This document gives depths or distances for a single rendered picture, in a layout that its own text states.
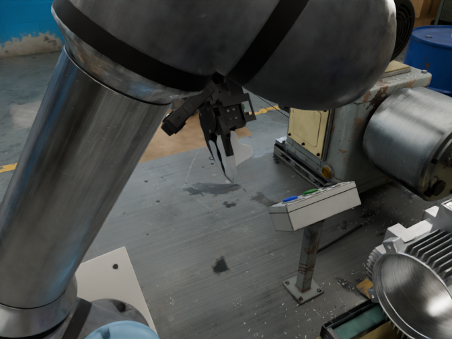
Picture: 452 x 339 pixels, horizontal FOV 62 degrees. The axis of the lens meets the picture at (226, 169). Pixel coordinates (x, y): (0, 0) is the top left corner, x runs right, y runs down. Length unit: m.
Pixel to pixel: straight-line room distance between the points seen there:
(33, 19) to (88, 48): 5.60
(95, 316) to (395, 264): 0.53
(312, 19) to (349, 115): 0.85
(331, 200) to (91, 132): 0.56
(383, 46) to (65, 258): 0.30
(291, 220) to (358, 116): 0.45
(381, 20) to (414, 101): 0.79
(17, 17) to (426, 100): 5.32
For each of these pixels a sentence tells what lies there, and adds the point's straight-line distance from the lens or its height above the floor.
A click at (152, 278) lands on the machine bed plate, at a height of 0.80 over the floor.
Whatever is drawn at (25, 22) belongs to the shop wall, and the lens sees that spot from 5.85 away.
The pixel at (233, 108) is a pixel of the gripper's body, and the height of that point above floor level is 1.24.
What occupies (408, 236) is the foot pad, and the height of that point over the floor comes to 1.07.
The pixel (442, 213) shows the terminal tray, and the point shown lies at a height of 1.13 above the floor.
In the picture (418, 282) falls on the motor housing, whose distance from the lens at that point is 0.83.
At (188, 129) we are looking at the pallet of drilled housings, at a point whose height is 0.15.
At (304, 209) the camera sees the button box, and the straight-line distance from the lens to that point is 0.72.
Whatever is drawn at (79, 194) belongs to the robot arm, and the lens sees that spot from 0.31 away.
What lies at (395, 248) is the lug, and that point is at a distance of 0.68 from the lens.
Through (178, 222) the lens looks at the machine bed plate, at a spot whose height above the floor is 0.80.
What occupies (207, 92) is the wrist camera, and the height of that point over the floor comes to 1.27.
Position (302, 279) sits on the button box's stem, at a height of 0.85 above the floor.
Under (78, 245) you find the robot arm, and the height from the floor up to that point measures 1.29.
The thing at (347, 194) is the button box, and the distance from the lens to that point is 0.79.
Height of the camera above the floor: 1.53
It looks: 34 degrees down
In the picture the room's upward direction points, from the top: straight up
